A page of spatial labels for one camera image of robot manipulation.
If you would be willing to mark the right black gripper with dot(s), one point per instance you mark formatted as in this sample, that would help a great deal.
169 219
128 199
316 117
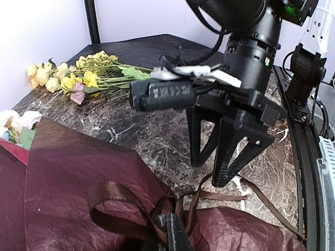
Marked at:
248 78

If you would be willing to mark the black front table rail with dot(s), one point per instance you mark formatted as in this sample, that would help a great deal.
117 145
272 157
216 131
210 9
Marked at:
304 140

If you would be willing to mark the right black frame post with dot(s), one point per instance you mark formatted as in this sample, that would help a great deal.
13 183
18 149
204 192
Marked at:
92 21

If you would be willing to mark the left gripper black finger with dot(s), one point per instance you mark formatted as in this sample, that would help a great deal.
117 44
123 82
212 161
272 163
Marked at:
177 239

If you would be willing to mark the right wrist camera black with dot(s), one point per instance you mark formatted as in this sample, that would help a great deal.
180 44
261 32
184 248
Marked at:
177 83

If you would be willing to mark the red wrapping paper sheet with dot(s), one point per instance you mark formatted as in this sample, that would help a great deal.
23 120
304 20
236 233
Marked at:
73 192

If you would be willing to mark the yellow fake flower bunch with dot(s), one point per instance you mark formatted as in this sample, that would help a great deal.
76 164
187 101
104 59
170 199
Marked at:
89 76

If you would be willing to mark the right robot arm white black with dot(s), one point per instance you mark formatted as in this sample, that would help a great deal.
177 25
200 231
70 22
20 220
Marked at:
227 101

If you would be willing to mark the pink fake rose bunch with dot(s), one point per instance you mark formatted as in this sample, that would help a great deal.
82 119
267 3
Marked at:
19 130

